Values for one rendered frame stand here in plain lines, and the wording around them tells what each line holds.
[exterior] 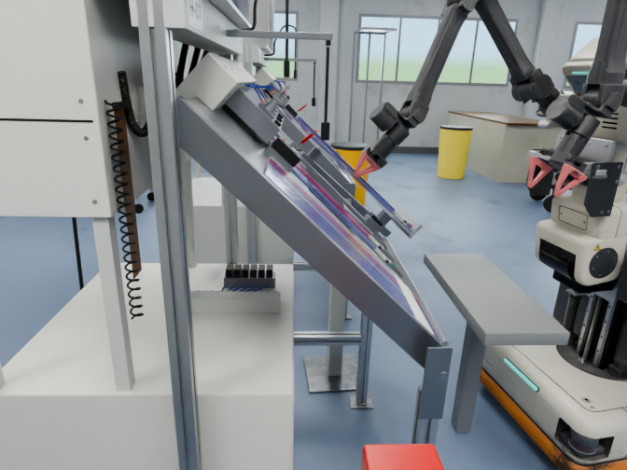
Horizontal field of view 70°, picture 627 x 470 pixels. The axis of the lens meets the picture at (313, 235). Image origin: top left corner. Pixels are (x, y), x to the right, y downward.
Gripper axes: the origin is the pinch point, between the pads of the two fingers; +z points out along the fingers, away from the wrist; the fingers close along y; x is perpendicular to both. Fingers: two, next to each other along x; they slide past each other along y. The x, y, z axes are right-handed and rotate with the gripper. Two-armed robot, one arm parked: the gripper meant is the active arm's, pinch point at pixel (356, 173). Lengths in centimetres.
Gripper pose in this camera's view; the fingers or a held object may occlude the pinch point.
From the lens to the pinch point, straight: 142.3
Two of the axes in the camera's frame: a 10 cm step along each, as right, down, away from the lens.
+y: 0.3, 3.4, -9.4
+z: -7.0, 6.8, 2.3
